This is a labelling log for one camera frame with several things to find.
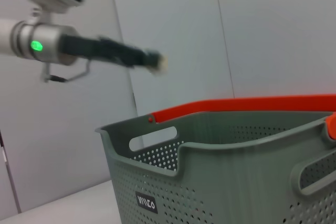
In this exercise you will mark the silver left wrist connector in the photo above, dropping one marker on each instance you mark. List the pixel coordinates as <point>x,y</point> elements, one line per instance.
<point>46,73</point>

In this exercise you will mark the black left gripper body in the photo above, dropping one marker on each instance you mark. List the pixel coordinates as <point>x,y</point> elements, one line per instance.
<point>81,47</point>

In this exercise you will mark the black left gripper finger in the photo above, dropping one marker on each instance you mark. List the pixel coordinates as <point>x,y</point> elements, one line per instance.
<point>139,64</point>
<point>136,52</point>

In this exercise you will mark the grey-green perforated storage bin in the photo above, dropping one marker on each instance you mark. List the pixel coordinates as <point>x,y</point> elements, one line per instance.
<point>223,182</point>

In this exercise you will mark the white toy brick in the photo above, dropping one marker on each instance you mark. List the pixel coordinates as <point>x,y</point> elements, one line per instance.
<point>161,64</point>

